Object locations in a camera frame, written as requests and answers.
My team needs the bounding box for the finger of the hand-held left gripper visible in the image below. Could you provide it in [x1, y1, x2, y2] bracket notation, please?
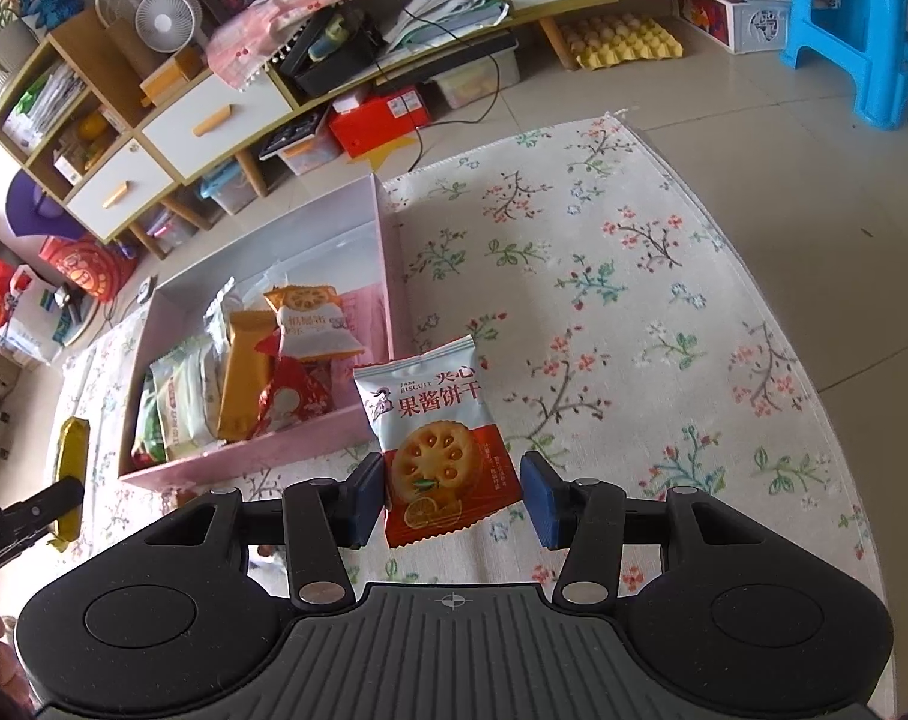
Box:
[5, 475, 87, 542]

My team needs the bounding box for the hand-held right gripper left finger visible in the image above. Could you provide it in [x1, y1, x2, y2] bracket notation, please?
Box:
[145, 454, 387, 610]

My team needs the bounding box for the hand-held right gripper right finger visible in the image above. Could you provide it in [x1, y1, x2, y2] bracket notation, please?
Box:
[520, 451, 774, 607]

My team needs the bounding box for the gold snack packet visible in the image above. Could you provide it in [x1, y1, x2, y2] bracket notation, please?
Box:
[53, 416, 93, 554]

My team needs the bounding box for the red white biscuit packet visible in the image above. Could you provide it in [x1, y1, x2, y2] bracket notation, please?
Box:
[352, 335, 522, 550]

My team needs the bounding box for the red white candy packet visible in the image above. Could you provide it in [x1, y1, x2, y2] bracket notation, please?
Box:
[253, 356, 336, 440]

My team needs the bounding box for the yellow orange snack packet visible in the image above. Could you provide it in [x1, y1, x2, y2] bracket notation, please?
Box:
[217, 309, 284, 443]

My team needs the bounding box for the white green snack packet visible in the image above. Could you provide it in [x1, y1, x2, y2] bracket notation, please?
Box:
[149, 336, 224, 462]

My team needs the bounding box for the orange white biscuit packet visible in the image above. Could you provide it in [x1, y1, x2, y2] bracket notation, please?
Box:
[263, 283, 369, 361]

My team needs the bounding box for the clear packet with white roll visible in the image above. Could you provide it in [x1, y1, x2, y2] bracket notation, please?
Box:
[200, 277, 239, 350]

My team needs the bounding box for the pink cardboard box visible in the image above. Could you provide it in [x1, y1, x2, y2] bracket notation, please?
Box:
[116, 172, 404, 494]

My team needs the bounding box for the white printed bag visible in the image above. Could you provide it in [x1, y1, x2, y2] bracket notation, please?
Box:
[0, 266, 81, 366]

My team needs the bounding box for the floral white mat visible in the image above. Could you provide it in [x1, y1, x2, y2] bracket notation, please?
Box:
[56, 114, 875, 601]

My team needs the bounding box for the red printed bag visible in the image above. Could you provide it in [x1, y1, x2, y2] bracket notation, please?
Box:
[40, 234, 137, 302]

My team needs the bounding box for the purple lid storage bin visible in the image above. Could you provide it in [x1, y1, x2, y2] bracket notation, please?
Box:
[142, 206, 200, 256]

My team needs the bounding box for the small wooden drawer cabinet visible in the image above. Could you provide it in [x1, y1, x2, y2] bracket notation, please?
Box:
[0, 37, 200, 260]

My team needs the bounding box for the blue lid storage bin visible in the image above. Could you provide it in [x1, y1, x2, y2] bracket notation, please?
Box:
[199, 161, 264, 215]

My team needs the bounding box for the clear bin with black keyboard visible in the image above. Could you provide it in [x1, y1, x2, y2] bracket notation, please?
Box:
[259, 109, 347, 178]

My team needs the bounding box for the red cardboard box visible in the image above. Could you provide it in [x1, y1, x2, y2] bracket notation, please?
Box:
[328, 86, 434, 160]

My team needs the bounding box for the wide wooden drawer cabinet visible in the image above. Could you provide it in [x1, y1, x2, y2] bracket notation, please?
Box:
[49, 11, 299, 200]

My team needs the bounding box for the clear storage bin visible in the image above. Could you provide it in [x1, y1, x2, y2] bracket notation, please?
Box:
[431, 52, 521, 110]

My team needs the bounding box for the black open box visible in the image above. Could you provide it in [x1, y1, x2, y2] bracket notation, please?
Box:
[277, 11, 385, 98]

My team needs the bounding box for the orange cardboard box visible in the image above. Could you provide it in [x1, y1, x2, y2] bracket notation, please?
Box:
[140, 45, 204, 107]

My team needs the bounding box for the yellow egg tray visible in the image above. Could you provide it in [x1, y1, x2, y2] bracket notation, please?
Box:
[559, 15, 686, 74]

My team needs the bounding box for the pink checked cloth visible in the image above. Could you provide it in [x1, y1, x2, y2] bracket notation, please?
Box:
[202, 0, 366, 87]

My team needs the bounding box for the stack of papers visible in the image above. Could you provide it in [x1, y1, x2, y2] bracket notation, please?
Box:
[382, 0, 512, 55]

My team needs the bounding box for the white desk fan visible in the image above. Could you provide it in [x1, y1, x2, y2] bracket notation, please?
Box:
[134, 0, 204, 53]

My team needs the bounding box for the white printed carton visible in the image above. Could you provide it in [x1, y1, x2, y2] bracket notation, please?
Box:
[679, 0, 794, 55]

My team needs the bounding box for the blue plastic stool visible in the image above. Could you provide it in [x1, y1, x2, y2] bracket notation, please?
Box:
[782, 0, 908, 132]

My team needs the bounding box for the black cable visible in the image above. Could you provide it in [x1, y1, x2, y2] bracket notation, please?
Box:
[299, 0, 501, 130]

